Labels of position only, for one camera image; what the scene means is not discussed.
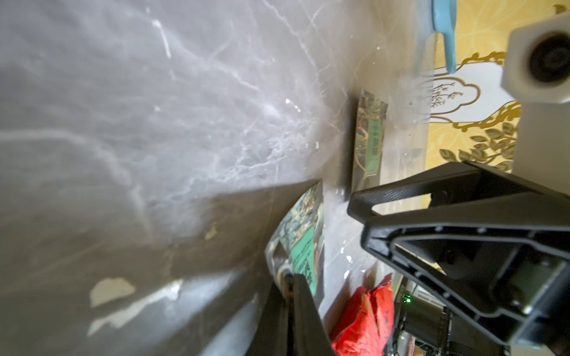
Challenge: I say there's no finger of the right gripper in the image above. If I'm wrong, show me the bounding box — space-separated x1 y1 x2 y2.
347 162 569 349

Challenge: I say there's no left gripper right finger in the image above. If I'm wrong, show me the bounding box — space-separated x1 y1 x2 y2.
291 274 335 355

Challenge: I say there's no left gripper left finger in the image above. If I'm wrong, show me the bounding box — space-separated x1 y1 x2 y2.
246 284 294 356

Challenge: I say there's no green tea bag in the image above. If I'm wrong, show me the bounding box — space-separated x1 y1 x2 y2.
265 180 325 306
351 89 388 193

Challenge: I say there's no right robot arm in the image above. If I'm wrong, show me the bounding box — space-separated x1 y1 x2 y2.
347 162 569 355

